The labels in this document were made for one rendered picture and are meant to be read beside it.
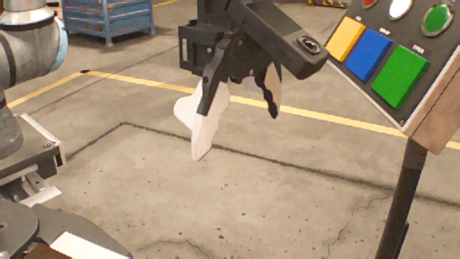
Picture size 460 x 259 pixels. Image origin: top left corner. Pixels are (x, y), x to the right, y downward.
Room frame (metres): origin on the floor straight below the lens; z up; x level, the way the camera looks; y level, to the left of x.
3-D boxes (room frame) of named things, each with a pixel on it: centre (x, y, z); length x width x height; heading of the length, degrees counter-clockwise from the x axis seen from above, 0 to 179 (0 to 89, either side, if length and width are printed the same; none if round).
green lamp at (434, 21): (0.46, -0.28, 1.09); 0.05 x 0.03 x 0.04; 161
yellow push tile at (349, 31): (0.66, -0.21, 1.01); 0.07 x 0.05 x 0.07; 6
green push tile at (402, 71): (0.46, -0.23, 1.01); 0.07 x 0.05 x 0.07; 6
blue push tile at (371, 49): (0.56, -0.22, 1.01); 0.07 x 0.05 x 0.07; 6
